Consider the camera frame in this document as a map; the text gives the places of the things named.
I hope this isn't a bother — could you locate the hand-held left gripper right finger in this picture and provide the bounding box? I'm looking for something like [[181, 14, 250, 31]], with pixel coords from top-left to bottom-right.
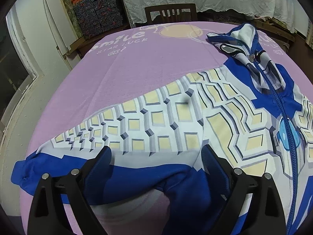
[[201, 144, 286, 235]]

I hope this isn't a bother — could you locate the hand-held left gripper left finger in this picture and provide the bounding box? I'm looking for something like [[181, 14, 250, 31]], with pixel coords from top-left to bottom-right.
[[27, 146, 113, 235]]

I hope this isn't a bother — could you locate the blue white printed zip jacket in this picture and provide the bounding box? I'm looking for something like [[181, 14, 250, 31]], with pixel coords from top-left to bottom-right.
[[11, 23, 313, 235]]

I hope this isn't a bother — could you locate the pink printed blanket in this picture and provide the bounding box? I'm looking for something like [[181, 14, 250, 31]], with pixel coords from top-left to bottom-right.
[[18, 22, 291, 235]]

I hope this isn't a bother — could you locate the white framed window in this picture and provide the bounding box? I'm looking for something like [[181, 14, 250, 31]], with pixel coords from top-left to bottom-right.
[[0, 12, 39, 96]]

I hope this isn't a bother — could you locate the white foam board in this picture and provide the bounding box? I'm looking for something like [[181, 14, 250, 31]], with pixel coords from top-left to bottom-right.
[[43, 0, 79, 57]]

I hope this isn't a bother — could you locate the stack of patterned boxes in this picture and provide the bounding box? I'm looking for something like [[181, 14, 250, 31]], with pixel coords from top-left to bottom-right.
[[71, 0, 124, 40]]

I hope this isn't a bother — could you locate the wooden rack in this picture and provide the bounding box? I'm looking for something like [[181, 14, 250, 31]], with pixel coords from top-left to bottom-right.
[[254, 17, 297, 47]]

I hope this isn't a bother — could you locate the dark wooden chair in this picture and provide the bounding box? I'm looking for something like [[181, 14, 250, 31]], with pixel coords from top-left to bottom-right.
[[144, 4, 198, 25]]

